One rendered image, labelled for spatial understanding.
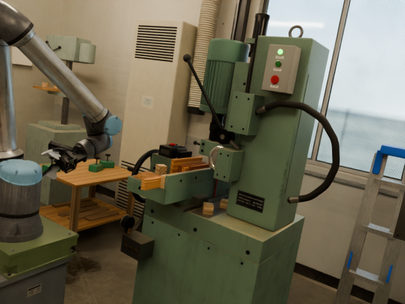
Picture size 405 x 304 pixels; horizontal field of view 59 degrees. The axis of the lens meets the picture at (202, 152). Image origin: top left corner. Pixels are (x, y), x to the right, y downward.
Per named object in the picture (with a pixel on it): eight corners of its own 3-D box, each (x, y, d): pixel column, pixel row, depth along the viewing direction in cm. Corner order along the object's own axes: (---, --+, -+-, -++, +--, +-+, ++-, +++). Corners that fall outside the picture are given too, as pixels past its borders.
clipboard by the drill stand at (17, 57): (29, 66, 386) (31, 34, 380) (32, 66, 383) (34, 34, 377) (8, 63, 366) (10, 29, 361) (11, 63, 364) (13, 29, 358)
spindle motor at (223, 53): (213, 111, 171) (223, 44, 165) (244, 117, 161) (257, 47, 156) (190, 109, 156) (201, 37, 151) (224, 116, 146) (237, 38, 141)
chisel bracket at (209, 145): (206, 155, 168) (209, 138, 166) (231, 163, 160) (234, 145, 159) (197, 157, 162) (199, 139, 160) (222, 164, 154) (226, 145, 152)
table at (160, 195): (194, 170, 200) (196, 159, 199) (241, 184, 183) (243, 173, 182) (109, 183, 151) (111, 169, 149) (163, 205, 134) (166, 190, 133)
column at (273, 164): (249, 205, 165) (279, 46, 152) (295, 221, 152) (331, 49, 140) (225, 215, 146) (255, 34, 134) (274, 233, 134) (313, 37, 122)
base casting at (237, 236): (200, 198, 194) (203, 181, 193) (301, 234, 163) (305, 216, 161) (143, 213, 158) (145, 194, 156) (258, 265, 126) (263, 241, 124)
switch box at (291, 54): (267, 90, 133) (275, 47, 130) (293, 94, 127) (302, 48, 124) (260, 89, 127) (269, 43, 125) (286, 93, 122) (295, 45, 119)
